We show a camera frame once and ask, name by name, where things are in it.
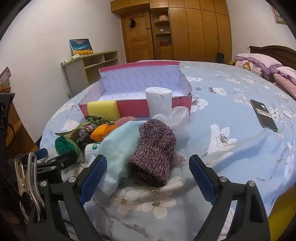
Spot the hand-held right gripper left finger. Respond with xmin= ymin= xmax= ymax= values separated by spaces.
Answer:
xmin=25 ymin=155 xmax=108 ymax=241

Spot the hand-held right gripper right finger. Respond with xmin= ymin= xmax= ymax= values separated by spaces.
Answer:
xmin=189 ymin=154 xmax=271 ymax=241

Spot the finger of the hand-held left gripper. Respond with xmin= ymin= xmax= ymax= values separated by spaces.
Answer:
xmin=37 ymin=151 xmax=78 ymax=177
xmin=32 ymin=148 xmax=49 ymax=161

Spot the green and white sock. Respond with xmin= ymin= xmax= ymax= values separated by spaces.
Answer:
xmin=55 ymin=136 xmax=100 ymax=161

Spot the light blue towel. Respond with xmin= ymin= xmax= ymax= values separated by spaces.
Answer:
xmin=89 ymin=120 xmax=148 ymax=197

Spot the green ribbon bow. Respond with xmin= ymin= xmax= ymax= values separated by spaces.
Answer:
xmin=55 ymin=115 xmax=116 ymax=137

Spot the purple knitted sock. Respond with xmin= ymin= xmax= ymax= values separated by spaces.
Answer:
xmin=128 ymin=119 xmax=177 ymax=187

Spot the yellow sponge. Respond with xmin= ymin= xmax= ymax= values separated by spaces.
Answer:
xmin=87 ymin=101 xmax=121 ymax=122

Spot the pink soft pad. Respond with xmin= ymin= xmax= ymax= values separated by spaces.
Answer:
xmin=114 ymin=116 xmax=139 ymax=127

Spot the pink cardboard box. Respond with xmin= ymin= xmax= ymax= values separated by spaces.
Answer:
xmin=78 ymin=61 xmax=193 ymax=117

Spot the translucent white soft pad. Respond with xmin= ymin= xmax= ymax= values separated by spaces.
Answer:
xmin=153 ymin=105 xmax=190 ymax=130

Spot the metal spring clip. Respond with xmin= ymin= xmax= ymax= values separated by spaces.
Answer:
xmin=14 ymin=152 xmax=46 ymax=222

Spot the wooden desk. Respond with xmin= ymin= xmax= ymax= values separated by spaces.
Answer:
xmin=0 ymin=100 xmax=38 ymax=153

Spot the stack of papers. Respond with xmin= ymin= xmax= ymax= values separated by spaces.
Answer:
xmin=0 ymin=66 xmax=12 ymax=93

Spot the orange cloth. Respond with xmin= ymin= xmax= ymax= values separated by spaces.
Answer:
xmin=91 ymin=124 xmax=118 ymax=142

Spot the floral blue bedsheet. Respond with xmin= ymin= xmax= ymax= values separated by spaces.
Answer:
xmin=39 ymin=60 xmax=296 ymax=241

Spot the pale green shelf unit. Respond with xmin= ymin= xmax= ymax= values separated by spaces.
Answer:
xmin=60 ymin=50 xmax=120 ymax=96

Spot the green packet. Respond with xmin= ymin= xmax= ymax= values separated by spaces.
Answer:
xmin=61 ymin=56 xmax=81 ymax=64

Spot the black smartphone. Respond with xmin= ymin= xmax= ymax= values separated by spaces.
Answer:
xmin=250 ymin=99 xmax=278 ymax=132

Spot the yellow cloth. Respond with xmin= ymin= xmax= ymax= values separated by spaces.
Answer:
xmin=268 ymin=192 xmax=296 ymax=241

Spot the blue picture book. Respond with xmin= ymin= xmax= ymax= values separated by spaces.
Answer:
xmin=69 ymin=38 xmax=94 ymax=56

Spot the pink textured pillow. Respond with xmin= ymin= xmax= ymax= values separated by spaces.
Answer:
xmin=273 ymin=74 xmax=296 ymax=100

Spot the purple ruffled pillow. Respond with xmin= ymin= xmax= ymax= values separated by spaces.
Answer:
xmin=233 ymin=53 xmax=289 ymax=77

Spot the small pink ruffled pillow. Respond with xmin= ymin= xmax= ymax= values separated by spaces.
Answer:
xmin=274 ymin=66 xmax=296 ymax=85

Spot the wooden door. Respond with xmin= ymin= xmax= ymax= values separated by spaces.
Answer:
xmin=120 ymin=11 xmax=155 ymax=63

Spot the dark wooden headboard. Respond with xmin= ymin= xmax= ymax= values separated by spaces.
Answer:
xmin=249 ymin=45 xmax=296 ymax=70

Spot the wooden wardrobe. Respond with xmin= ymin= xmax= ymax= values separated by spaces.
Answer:
xmin=110 ymin=0 xmax=232 ymax=63

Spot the black braided cable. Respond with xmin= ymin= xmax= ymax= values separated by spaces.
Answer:
xmin=0 ymin=160 xmax=31 ymax=211

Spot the framed wall picture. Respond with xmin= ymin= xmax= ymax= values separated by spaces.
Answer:
xmin=270 ymin=5 xmax=287 ymax=24

